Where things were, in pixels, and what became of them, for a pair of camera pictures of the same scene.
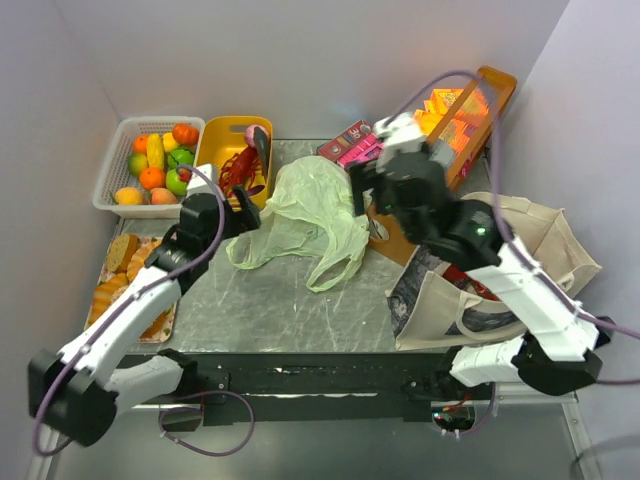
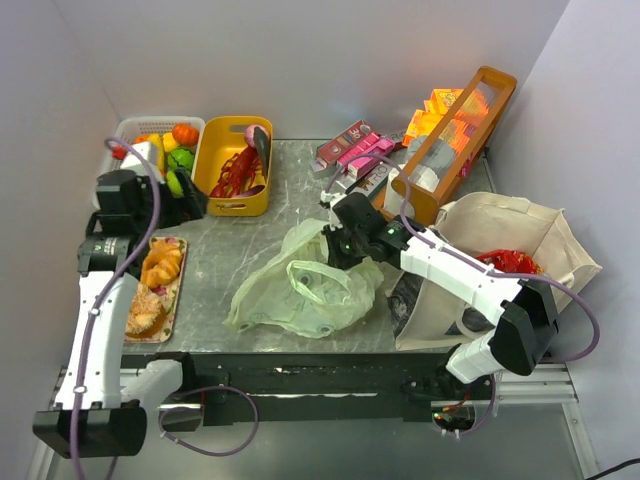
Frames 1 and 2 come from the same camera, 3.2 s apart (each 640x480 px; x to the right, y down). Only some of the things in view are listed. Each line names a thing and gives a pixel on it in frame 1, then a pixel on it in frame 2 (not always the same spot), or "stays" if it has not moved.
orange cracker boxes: x=463 y=127 stays
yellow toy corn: x=155 y=150 stays
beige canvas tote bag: x=437 y=306 stays
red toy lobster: x=240 y=168 stays
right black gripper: x=370 y=181 → x=341 y=239
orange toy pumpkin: x=185 y=134 stays
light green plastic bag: x=310 y=210 → x=297 y=289
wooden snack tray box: x=467 y=125 stays
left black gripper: x=235 y=216 → x=181 y=195
